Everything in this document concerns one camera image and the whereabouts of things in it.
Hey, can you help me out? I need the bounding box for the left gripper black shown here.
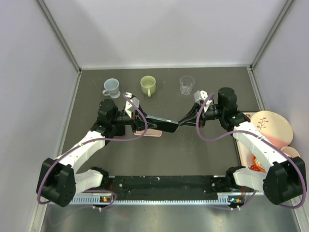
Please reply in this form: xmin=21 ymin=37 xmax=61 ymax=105
xmin=110 ymin=104 xmax=157 ymax=133

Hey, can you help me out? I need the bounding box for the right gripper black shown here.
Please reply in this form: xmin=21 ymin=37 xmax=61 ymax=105
xmin=179 ymin=102 xmax=225 ymax=129

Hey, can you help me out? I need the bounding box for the dark phone blue edge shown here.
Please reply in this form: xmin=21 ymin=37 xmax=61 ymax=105
xmin=146 ymin=115 xmax=179 ymax=133

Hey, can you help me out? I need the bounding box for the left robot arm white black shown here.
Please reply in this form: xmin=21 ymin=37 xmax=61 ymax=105
xmin=36 ymin=93 xmax=148 ymax=207

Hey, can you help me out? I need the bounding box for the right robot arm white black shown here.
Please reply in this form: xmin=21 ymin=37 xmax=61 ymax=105
xmin=190 ymin=87 xmax=307 ymax=209

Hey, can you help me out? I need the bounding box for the clear glass tumbler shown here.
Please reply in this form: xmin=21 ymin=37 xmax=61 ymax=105
xmin=180 ymin=75 xmax=195 ymax=95

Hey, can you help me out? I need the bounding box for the green mug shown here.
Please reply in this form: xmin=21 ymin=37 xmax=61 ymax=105
xmin=140 ymin=76 xmax=156 ymax=97

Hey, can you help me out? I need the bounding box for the light blue footed cup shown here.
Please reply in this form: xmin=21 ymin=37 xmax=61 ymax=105
xmin=102 ymin=78 xmax=121 ymax=99

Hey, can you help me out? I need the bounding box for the white tray with strawberries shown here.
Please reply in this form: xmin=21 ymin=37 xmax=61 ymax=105
xmin=236 ymin=111 xmax=266 ymax=168

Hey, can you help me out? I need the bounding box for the orange patterned bowl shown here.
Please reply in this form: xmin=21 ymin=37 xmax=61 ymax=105
xmin=250 ymin=156 xmax=266 ymax=173

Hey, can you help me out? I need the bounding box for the pink white plate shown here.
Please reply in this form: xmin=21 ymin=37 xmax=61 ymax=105
xmin=251 ymin=111 xmax=294 ymax=149

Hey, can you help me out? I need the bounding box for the pink mug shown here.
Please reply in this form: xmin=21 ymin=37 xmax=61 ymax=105
xmin=281 ymin=146 xmax=300 ymax=158

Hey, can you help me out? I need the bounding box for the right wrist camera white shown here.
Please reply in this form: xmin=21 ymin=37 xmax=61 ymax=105
xmin=194 ymin=90 xmax=208 ymax=103

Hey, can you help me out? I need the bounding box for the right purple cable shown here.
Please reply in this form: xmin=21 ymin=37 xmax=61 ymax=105
xmin=197 ymin=93 xmax=306 ymax=210

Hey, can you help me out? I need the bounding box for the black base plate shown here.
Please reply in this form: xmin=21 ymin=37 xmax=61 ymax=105
xmin=87 ymin=175 xmax=253 ymax=200

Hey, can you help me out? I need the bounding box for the light blue cable duct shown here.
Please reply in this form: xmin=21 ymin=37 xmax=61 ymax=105
xmin=70 ymin=193 xmax=244 ymax=207

